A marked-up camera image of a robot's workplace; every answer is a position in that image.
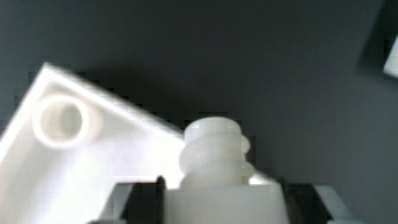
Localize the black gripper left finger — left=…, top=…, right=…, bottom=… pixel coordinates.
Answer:
left=121, top=177, right=166, bottom=224

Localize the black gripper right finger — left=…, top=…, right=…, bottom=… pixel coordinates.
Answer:
left=279, top=179, right=329, bottom=224

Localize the white square tabletop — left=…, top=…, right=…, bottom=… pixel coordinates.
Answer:
left=0, top=61, right=274, bottom=224

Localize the white leg with tag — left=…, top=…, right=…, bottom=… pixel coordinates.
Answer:
left=164, top=117, right=290, bottom=224

